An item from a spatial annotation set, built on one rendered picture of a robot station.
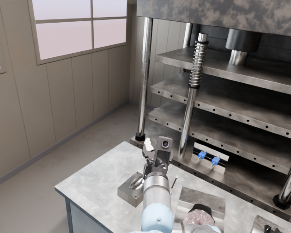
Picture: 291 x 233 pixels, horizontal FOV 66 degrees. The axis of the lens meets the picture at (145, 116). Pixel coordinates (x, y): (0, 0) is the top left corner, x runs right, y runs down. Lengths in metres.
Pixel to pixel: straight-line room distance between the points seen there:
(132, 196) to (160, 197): 0.82
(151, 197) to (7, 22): 2.26
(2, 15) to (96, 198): 1.83
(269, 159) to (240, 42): 0.80
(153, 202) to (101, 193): 0.96
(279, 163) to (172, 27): 2.83
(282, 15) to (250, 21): 0.15
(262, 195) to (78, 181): 1.25
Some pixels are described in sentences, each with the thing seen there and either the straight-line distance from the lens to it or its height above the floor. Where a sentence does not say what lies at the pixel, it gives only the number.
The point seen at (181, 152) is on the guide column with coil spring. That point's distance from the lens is 1.86.
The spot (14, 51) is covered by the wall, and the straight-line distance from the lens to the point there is 2.64.
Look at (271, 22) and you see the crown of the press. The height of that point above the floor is 1.86.
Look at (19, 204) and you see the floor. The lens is 2.73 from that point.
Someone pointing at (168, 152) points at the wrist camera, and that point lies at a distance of 0.70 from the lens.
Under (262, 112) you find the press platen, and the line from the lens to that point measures 1.73.
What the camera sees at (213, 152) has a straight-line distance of 1.78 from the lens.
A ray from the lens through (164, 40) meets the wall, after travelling 4.01.
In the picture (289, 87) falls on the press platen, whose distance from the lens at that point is 1.54.
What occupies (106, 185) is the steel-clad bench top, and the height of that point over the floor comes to 0.80.
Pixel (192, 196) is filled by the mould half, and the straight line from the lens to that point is 1.43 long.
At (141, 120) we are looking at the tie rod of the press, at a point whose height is 0.99.
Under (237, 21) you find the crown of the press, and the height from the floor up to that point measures 1.85.
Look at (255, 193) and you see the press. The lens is 1.80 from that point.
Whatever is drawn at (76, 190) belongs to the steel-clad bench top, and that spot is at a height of 0.80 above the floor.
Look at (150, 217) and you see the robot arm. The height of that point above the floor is 1.47.
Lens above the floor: 1.92
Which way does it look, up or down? 28 degrees down
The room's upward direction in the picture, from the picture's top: 5 degrees clockwise
